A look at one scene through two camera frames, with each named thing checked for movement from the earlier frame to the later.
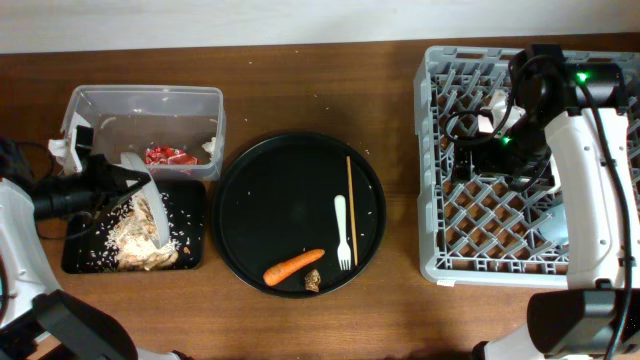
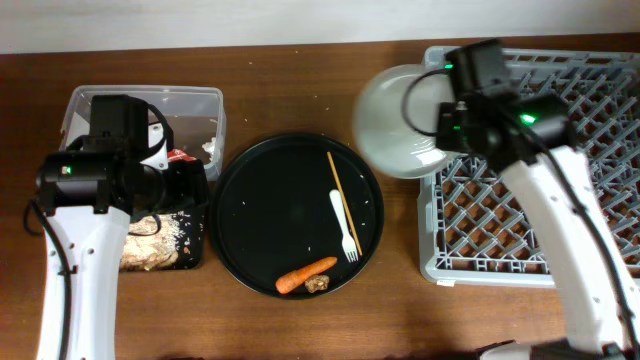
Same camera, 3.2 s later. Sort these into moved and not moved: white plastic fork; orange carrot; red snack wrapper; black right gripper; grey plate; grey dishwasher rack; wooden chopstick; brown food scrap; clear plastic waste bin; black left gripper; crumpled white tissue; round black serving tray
Moved: grey plate; white plastic fork; brown food scrap; black left gripper; wooden chopstick; orange carrot; black right gripper
Not moved: crumpled white tissue; clear plastic waste bin; red snack wrapper; round black serving tray; grey dishwasher rack
